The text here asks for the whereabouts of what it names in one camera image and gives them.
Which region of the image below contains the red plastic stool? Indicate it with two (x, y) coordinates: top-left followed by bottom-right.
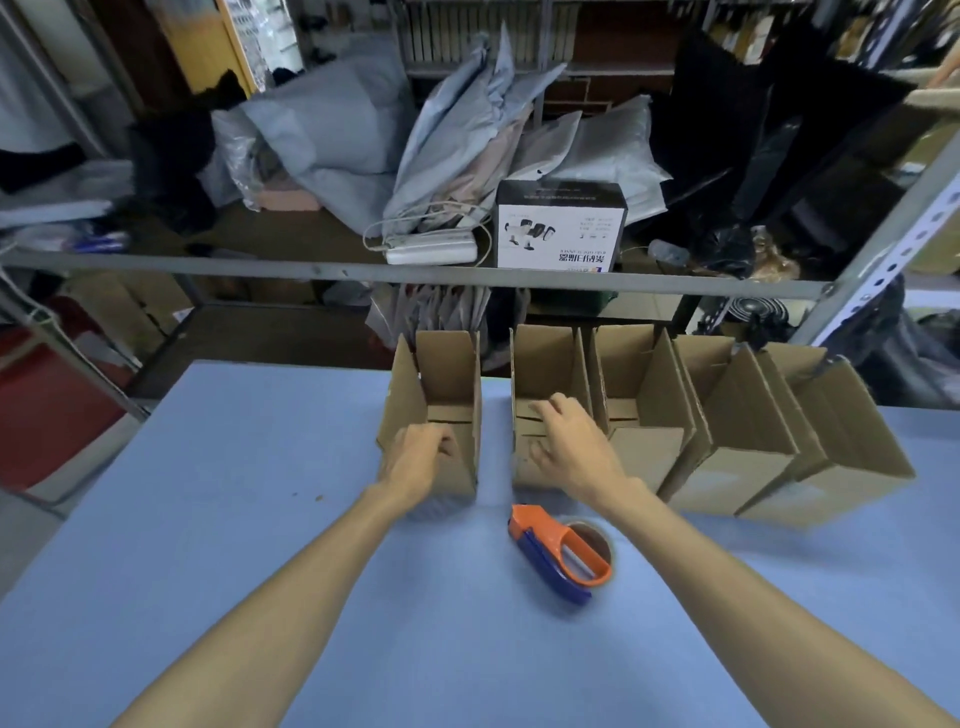
(0, 299), (129, 493)

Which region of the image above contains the orange blue tape dispenser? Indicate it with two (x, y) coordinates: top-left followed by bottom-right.
(508, 503), (618, 605)

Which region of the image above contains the silver reflective roll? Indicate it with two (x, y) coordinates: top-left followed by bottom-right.
(719, 296), (793, 339)

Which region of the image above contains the white power strip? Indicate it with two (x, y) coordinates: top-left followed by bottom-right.
(383, 230), (480, 266)

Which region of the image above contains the person's right hand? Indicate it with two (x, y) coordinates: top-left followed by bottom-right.
(528, 393), (650, 517)

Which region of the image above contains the white black printed box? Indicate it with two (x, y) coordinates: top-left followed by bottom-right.
(494, 179), (630, 271)

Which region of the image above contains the pile of black plastic bags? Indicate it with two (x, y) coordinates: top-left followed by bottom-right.
(824, 277), (960, 410)

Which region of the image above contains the pile of grey plastic mailers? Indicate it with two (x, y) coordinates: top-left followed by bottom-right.
(202, 22), (673, 234)

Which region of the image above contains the person's left hand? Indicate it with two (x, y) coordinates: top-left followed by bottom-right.
(374, 425), (459, 517)

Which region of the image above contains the dark green bag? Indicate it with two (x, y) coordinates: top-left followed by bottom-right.
(528, 288), (620, 324)

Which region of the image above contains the bundle of grey paper bags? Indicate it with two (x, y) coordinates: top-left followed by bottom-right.
(365, 283), (493, 350)

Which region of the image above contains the white perforated rack post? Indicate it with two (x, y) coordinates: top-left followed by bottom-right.
(787, 142), (960, 350)

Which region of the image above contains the person's right forearm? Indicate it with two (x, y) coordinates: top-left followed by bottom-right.
(599, 479), (960, 728)

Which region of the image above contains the grey metal shelving rack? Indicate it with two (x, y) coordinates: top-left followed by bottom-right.
(0, 0), (960, 519)

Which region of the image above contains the large brown storage cardboard box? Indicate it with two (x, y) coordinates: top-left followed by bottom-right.
(67, 271), (193, 358)

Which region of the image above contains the person's left forearm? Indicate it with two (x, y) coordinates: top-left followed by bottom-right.
(112, 483), (410, 728)

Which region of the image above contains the plain brown cardboard box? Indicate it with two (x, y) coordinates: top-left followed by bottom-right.
(738, 343), (916, 530)

